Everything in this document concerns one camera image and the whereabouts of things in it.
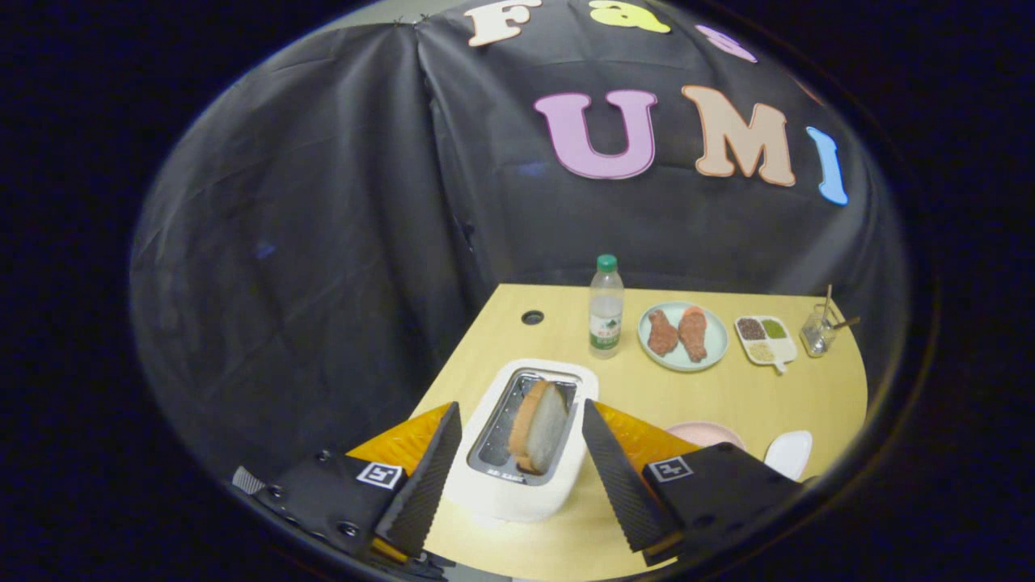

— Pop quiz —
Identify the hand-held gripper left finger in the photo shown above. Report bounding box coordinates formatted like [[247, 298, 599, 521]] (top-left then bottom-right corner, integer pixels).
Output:
[[230, 402, 463, 567]]

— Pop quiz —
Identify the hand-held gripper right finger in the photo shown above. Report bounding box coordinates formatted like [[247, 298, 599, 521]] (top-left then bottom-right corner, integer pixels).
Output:
[[581, 399, 809, 567]]

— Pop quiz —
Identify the white bread slice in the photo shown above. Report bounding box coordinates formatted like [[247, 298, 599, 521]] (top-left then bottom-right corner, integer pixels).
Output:
[[508, 380, 570, 476]]

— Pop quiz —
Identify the white toaster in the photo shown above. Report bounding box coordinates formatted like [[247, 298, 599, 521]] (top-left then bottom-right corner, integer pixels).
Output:
[[442, 358, 600, 524]]

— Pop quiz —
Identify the pink round plate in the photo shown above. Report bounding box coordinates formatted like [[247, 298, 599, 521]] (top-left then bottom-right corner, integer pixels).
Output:
[[665, 420, 746, 450]]

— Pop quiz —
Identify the brown meat piece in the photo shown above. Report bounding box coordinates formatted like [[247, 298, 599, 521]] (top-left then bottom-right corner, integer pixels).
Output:
[[647, 310, 680, 357], [678, 311, 709, 363]]

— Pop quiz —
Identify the clear plastic water bottle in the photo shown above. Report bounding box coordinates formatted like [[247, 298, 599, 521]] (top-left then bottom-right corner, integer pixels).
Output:
[[588, 255, 625, 360]]

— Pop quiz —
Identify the light blue round plate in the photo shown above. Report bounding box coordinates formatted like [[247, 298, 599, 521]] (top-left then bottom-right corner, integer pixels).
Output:
[[637, 302, 729, 373]]

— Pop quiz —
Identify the white square plate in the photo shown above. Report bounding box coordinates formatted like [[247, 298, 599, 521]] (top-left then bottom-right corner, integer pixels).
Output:
[[763, 430, 813, 482]]

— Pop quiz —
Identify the white divided dish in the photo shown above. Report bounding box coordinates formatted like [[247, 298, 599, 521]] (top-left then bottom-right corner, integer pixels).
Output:
[[733, 314, 799, 374]]

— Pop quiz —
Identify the square glass cup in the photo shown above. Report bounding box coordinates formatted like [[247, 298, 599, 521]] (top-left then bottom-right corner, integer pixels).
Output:
[[800, 303, 838, 358]]

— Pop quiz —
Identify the black backdrop cloth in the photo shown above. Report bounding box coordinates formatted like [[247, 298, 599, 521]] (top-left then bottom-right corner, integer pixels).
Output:
[[129, 0, 910, 494]]

